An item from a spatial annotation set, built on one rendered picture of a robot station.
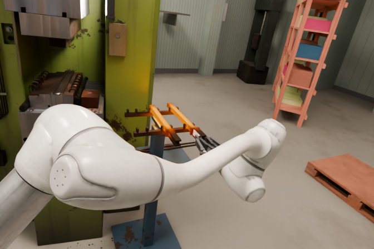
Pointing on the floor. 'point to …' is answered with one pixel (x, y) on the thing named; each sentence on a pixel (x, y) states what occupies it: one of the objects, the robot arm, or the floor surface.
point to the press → (262, 32)
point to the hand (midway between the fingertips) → (198, 135)
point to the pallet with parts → (347, 180)
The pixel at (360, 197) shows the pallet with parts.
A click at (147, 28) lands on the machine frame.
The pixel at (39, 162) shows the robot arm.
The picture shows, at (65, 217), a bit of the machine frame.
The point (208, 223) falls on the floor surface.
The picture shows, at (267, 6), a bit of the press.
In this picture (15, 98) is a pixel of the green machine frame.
